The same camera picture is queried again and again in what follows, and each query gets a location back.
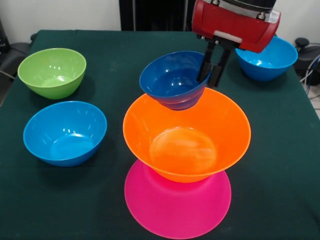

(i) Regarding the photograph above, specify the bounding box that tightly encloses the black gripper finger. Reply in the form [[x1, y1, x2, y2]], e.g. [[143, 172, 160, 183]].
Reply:
[[196, 39, 217, 83], [209, 41, 235, 88]]

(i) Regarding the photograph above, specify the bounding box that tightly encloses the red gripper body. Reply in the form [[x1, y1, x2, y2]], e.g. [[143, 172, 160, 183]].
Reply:
[[191, 0, 282, 54]]

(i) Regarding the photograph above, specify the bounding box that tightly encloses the small dark blue bowl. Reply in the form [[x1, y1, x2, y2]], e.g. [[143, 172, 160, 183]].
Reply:
[[139, 50, 213, 112]]

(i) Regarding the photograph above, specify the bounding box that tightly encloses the orange bowl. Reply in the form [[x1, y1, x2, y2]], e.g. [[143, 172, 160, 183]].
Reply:
[[122, 86, 252, 184]]

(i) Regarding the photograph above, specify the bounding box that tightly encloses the pink bowl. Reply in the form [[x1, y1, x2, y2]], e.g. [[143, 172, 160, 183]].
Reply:
[[124, 159, 232, 240]]

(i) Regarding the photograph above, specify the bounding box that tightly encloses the large blue bowl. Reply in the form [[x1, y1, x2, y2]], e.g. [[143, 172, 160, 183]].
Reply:
[[22, 100, 108, 168], [235, 36, 299, 83]]

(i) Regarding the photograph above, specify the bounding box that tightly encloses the grey chair base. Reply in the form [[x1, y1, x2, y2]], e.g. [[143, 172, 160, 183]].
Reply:
[[293, 37, 320, 86], [0, 41, 32, 76]]

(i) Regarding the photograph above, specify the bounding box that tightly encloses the lime green bowl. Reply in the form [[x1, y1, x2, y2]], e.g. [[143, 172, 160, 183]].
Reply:
[[17, 47, 87, 100]]

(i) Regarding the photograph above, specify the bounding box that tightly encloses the dark green tablecloth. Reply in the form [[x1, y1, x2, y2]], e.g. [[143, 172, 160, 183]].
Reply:
[[0, 29, 320, 240]]

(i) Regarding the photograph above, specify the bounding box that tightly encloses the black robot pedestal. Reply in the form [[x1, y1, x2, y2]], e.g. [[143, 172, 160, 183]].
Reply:
[[118, 0, 197, 32]]

